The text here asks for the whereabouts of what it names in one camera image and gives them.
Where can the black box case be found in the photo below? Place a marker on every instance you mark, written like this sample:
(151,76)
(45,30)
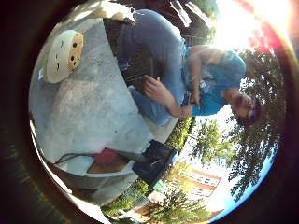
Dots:
(154,161)

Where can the person in blue shirt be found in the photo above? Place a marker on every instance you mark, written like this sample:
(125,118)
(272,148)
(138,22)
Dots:
(168,62)

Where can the orange white building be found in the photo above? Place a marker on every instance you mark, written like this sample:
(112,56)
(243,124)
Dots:
(193,183)

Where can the round cookie plush toy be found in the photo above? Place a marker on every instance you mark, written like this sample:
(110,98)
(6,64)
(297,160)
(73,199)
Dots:
(64,56)

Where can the white barcode tag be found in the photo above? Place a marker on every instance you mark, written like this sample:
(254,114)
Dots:
(41,73)

